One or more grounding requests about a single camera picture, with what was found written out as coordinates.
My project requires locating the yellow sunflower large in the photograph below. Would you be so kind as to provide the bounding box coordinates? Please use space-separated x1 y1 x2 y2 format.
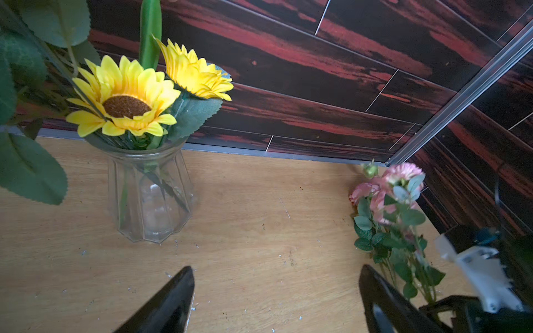
66 55 180 137

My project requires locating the yellow sunflower small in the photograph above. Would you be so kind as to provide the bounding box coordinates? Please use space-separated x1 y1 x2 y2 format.
153 36 234 101

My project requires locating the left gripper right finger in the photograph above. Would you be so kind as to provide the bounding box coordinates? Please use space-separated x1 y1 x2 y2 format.
359 264 443 332

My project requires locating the pale pink peony stem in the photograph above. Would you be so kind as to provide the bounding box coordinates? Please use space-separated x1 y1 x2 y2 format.
349 162 445 304

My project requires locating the pink tulip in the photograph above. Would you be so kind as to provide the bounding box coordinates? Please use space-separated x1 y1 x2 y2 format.
139 0 162 69

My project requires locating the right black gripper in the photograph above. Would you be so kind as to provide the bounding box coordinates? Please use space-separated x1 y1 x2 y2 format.
419 296 532 332

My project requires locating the clear glass vase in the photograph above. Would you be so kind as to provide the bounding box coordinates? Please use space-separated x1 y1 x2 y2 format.
87 135 196 244

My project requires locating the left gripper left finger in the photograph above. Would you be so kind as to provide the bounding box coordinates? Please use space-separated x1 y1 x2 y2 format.
115 266 195 333

